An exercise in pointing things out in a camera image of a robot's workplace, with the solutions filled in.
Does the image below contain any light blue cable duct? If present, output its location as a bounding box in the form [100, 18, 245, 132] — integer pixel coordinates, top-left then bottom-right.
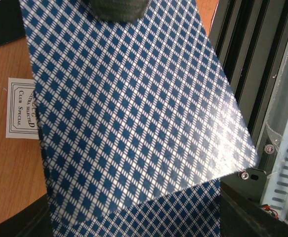
[261, 104, 288, 221]

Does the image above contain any round black poker mat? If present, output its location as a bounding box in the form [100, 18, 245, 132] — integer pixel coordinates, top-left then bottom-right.
[0, 0, 25, 46]

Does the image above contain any blue playing card deck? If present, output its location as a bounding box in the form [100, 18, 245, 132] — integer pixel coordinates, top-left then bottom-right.
[20, 0, 258, 237]

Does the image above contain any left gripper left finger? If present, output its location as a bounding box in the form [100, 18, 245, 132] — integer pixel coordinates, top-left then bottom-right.
[0, 195, 53, 237]

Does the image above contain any white playing card box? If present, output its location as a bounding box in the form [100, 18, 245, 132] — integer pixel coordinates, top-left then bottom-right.
[5, 78, 39, 140]

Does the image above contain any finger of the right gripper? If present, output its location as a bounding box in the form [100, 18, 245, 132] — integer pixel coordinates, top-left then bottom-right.
[89, 0, 149, 23]

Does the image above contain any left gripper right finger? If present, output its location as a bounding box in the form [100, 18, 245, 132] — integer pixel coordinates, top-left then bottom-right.
[220, 182, 288, 237]

